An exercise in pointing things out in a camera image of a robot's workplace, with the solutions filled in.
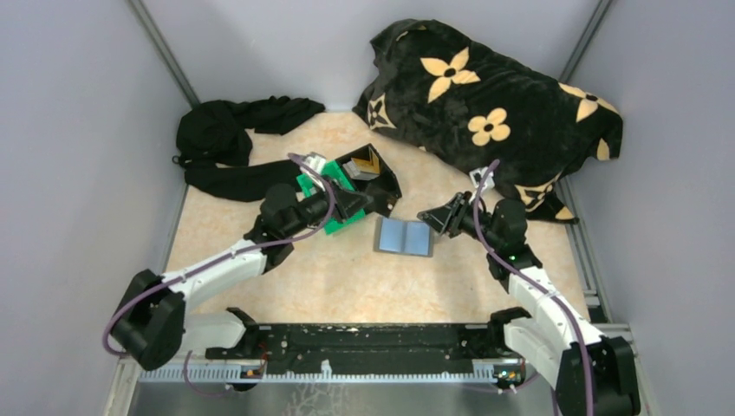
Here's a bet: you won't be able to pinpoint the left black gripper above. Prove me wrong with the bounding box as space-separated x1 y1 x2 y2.
283 173 374 238

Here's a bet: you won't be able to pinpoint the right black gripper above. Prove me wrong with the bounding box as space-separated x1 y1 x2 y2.
418 191 502 250

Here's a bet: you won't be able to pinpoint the green plastic bin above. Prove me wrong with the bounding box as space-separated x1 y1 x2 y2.
296 160 367 235

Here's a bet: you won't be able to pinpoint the gold VIP card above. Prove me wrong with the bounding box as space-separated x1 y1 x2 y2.
350 149 381 178

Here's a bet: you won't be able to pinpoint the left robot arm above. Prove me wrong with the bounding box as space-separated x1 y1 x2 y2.
103 180 374 370

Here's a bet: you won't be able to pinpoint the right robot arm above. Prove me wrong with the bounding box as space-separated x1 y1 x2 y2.
417 192 642 415

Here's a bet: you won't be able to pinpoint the cards in black bin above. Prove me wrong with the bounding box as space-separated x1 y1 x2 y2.
342 161 362 180

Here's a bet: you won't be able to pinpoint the black plastic bin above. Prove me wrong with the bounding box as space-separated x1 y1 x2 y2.
335 143 402 218

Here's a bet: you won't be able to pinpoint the black cloth garment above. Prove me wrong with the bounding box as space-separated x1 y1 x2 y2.
172 96 325 202

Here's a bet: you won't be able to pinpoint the black floral plush blanket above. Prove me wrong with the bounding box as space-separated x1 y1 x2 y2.
354 19 623 224

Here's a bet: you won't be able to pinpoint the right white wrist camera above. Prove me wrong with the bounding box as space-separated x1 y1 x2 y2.
469 166 494 188

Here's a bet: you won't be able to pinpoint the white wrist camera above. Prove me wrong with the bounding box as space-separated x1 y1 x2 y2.
469 166 494 188
301 152 327 187

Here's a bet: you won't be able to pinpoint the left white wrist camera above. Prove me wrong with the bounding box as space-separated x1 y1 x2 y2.
301 152 327 187

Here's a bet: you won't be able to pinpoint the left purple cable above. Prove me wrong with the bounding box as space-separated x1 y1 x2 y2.
101 153 338 399

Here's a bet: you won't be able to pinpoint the purple cable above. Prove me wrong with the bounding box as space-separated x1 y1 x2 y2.
471 159 597 416
101 153 338 399

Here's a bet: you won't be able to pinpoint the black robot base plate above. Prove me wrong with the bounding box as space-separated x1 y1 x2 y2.
205 323 530 382

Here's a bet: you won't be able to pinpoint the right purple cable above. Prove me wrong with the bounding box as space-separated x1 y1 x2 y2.
471 159 597 416

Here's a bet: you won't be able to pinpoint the aluminium frame rail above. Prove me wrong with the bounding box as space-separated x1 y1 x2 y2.
117 321 639 385

